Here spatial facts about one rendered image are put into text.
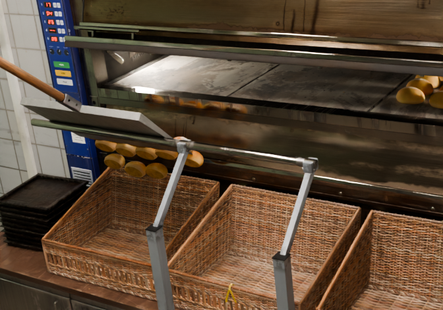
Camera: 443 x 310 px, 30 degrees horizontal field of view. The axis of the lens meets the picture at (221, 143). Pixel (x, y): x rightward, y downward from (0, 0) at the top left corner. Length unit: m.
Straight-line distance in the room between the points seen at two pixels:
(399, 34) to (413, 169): 0.47
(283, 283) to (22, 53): 1.76
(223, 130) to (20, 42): 1.05
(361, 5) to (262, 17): 0.37
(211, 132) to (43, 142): 0.96
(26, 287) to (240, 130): 1.07
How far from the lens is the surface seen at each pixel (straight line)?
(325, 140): 2.97
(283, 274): 2.50
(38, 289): 3.41
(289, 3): 2.86
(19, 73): 2.69
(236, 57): 2.84
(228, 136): 3.17
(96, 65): 3.48
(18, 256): 3.55
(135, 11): 3.23
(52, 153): 3.84
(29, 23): 3.65
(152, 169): 3.28
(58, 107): 2.97
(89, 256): 3.17
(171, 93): 3.28
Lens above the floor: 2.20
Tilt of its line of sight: 22 degrees down
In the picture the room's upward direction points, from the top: 7 degrees counter-clockwise
